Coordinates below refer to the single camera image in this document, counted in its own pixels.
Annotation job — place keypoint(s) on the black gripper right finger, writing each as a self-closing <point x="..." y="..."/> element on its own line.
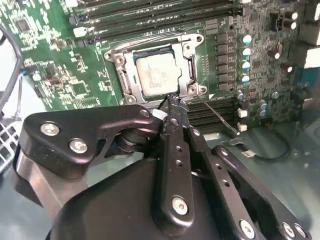
<point x="225" y="175"/>

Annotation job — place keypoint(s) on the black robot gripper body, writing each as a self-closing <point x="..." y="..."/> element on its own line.
<point x="112" y="212"/>

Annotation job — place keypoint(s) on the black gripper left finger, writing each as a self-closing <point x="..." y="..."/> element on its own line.
<point x="75" y="125"/>

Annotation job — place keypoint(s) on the thin metal locking lever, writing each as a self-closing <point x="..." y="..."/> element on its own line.
<point x="140" y="44"/>
<point x="217" y="115"/>

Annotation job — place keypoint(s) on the small square silver CPU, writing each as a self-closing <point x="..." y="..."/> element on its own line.
<point x="157" y="72"/>

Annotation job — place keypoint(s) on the metal socket cover frame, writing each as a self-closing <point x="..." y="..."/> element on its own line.
<point x="130" y="72"/>

